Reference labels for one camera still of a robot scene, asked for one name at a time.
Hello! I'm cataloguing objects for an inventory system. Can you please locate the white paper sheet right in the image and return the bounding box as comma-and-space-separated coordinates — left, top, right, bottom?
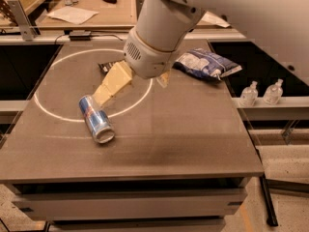
202, 12, 230, 28

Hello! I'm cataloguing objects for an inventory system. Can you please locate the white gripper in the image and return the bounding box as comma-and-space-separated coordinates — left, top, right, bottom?
93, 29, 179, 106

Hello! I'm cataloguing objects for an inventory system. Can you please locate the grey drawer cabinet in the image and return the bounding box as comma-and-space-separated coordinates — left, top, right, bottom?
14, 177, 247, 232

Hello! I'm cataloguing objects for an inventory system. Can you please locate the right clear sanitizer bottle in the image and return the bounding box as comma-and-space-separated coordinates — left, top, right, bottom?
263, 79, 283, 105

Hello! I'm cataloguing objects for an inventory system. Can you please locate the white paper sheet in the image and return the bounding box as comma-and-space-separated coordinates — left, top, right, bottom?
202, 12, 230, 28
48, 6, 98, 25

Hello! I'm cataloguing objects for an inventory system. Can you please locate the left metal bracket post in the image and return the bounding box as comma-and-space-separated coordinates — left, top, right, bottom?
8, 0, 37, 41

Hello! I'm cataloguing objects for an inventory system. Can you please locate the left clear sanitizer bottle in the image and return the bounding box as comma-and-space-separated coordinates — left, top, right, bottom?
239, 81, 258, 106

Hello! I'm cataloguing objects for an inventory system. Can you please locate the blue white chip bag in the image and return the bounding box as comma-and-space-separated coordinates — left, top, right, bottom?
173, 48, 242, 80

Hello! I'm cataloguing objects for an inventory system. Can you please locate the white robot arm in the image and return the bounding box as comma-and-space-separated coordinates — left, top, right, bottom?
93, 0, 309, 105

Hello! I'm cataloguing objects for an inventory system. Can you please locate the red bull can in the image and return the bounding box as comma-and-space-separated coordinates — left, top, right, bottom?
79, 95, 115, 144

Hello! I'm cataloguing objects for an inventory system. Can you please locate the black power adapter with cable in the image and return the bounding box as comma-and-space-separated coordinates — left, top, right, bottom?
54, 30, 123, 44

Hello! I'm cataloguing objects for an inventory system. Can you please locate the white paper sheet left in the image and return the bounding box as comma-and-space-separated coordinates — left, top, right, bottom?
48, 6, 98, 25

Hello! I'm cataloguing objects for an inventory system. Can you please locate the clear sanitizer bottle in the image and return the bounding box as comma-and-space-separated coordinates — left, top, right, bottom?
263, 79, 283, 105
239, 81, 258, 106

